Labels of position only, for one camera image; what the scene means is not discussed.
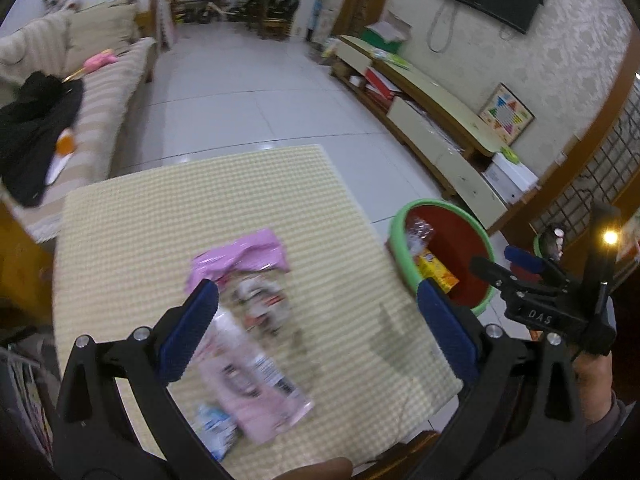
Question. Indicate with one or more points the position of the black cloth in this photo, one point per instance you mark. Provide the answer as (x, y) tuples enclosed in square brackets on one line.
[(35, 130)]

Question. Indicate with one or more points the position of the pink toy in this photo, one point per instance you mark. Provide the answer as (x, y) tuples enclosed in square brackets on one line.
[(100, 61)]

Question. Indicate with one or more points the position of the stack of magazines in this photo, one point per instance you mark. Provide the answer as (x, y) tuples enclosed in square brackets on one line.
[(25, 400)]

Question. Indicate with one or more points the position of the wooden lattice screen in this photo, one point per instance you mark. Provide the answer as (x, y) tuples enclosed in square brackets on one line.
[(590, 175)]

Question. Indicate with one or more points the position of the beige cushion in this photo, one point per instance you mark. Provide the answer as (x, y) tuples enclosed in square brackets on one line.
[(100, 35)]

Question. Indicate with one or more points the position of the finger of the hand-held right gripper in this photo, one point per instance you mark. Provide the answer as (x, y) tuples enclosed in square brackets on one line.
[(522, 256), (492, 272)]

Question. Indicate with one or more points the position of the green and white box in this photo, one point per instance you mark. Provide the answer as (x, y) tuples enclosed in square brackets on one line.
[(382, 37)]

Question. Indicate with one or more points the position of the yellow and orange box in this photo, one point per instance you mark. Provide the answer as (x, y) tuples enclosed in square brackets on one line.
[(435, 267)]

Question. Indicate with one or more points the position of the pink plastic bag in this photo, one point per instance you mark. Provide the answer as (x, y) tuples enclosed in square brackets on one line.
[(240, 255)]

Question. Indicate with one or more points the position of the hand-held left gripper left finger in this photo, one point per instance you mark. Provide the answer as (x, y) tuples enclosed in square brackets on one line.
[(192, 330)]

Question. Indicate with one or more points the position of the person's right hand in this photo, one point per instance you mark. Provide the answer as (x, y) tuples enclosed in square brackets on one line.
[(595, 385)]

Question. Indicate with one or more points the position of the white cardboard box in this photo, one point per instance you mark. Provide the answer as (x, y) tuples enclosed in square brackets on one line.
[(510, 180)]

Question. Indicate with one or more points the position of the green-rimmed red basin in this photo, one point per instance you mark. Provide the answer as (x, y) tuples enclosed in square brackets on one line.
[(450, 235)]

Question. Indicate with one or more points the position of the beige striped sofa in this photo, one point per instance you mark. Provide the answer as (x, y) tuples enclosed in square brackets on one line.
[(110, 90)]

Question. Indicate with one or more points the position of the crumpled brown wrapper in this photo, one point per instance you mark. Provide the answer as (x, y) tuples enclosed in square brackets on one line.
[(260, 300)]

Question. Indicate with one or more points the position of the wooden chair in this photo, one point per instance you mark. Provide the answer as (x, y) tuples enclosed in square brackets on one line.
[(20, 260)]

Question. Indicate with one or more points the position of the long wooden television cabinet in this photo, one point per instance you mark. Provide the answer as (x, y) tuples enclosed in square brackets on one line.
[(440, 105)]

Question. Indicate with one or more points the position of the star checkers game board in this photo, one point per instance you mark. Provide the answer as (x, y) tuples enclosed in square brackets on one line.
[(506, 115)]

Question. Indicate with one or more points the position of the light pink plastic package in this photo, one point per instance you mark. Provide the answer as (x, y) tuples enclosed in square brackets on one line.
[(250, 390)]

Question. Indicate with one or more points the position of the person's right forearm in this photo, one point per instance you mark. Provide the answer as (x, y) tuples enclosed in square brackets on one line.
[(610, 425)]

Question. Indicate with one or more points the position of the yellow checkered tablecloth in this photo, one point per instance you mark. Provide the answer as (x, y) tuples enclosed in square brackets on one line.
[(325, 210)]

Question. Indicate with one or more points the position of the blue and white plastic wrapper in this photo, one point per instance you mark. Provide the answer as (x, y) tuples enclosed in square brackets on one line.
[(215, 425)]

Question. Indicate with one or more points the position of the white bottle with orange cap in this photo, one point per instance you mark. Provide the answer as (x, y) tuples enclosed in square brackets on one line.
[(65, 142)]

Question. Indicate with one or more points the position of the red folder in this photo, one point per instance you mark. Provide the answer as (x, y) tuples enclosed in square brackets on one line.
[(382, 85)]

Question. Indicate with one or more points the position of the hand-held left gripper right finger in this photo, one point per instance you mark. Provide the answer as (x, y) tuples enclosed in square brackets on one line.
[(447, 330)]

